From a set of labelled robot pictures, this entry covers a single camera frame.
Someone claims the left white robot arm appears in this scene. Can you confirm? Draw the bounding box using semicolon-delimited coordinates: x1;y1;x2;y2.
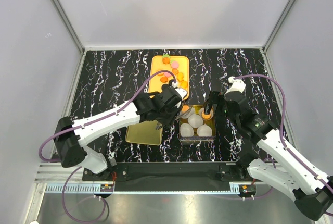
54;85;187;180

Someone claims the pink round macaron cookie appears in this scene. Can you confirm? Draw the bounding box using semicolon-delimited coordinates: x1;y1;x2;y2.
170;61;179;69

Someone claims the paper cup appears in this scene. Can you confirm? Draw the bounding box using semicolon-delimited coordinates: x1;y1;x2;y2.
180;123;194;138
198;108;214;121
197;125;212;137
188;114;203;128
181;106;195;119

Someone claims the decorated cookie tin box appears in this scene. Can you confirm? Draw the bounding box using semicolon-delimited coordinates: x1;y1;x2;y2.
178;105;216;144

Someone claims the yellow fish shaped cookie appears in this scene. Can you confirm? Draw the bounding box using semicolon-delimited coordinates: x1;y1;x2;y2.
180;81;188;89

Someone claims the centre paper cup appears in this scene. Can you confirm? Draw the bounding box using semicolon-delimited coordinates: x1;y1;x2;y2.
188;114;203;128

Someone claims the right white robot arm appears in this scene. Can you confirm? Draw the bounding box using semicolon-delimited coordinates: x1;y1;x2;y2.
203;91;332;221

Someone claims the orange sandwich biscuit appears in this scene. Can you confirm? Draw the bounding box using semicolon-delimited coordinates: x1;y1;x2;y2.
160;77;169;83

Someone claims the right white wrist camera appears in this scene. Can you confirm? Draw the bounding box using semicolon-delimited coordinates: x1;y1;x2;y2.
225;76;246;94

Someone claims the gold tin lid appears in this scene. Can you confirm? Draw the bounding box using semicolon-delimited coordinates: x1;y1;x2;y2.
125;124;162;146

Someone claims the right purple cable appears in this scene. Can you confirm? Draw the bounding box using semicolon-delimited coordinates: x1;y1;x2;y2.
233;74;333;193

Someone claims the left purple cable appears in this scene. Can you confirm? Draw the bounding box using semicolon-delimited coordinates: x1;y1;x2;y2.
38;69;177;222

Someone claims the purple cable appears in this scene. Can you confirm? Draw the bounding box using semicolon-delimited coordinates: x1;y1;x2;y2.
233;74;333;193
38;69;177;222

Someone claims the round tan sandwich biscuit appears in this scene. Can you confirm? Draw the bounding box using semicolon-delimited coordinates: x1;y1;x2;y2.
201;113;212;120

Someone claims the top right paper cup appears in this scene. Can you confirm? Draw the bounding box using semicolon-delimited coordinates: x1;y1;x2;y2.
198;108;214;121

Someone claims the bottom right paper cup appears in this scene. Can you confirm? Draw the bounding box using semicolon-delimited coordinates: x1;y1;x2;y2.
197;125;212;137

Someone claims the yellow plastic tray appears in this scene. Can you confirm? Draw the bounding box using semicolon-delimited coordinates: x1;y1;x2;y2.
148;55;190;100

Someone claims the bottom left paper cup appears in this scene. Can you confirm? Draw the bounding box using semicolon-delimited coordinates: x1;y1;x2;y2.
180;123;194;138

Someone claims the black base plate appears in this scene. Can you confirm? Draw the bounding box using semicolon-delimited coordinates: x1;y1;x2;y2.
82;161;252;182

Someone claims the top left paper cup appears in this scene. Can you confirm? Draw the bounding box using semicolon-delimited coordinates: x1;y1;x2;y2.
181;106;195;119

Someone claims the green topped cookie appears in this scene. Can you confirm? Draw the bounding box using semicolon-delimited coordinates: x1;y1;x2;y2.
162;54;170;64

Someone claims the orange swirl cookie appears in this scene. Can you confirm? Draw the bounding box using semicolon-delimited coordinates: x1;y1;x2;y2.
172;69;179;75

